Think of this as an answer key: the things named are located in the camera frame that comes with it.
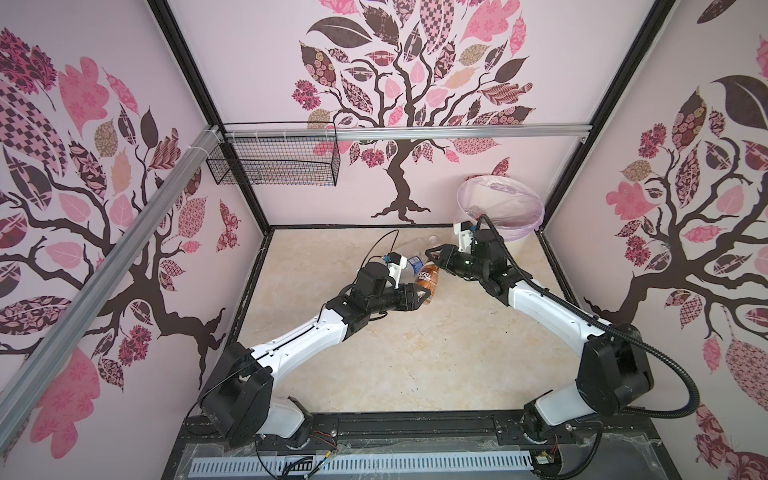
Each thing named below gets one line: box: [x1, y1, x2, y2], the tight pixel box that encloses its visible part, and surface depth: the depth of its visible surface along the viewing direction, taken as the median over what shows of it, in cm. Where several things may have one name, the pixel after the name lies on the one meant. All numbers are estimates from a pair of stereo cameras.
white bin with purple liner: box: [456, 175, 545, 241], surface depth 99 cm
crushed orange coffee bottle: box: [415, 261, 440, 305], surface depth 78 cm
